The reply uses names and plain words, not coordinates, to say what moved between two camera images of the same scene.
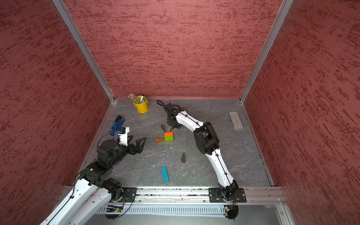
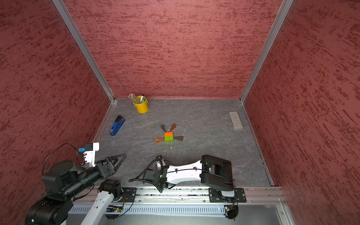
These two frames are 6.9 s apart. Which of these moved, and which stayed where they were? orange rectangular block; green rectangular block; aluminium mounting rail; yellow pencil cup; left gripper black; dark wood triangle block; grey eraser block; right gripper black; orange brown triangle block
Moved: left gripper black; dark wood triangle block; right gripper black
Stayed: orange rectangular block; yellow pencil cup; orange brown triangle block; aluminium mounting rail; grey eraser block; green rectangular block
